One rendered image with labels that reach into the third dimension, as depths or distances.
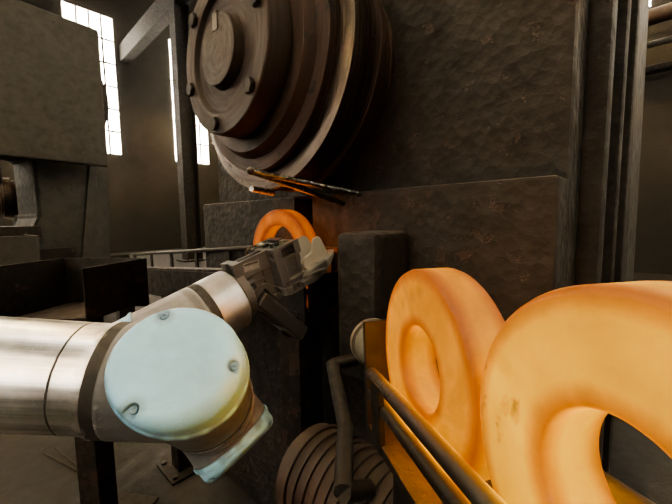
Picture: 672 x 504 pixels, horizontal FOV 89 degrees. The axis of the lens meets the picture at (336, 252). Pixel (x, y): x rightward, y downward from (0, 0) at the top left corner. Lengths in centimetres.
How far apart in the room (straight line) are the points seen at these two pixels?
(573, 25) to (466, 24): 15
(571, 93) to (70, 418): 63
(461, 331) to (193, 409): 18
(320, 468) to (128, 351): 29
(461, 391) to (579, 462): 6
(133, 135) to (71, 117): 799
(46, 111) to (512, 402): 326
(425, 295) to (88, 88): 330
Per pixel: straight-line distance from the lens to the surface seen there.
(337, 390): 51
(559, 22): 62
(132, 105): 1149
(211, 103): 75
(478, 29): 67
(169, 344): 28
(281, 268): 53
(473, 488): 21
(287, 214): 69
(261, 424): 41
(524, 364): 18
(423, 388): 32
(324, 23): 62
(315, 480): 49
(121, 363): 29
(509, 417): 20
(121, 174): 1102
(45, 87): 334
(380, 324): 35
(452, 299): 23
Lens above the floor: 82
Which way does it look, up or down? 5 degrees down
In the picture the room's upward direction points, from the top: 1 degrees counter-clockwise
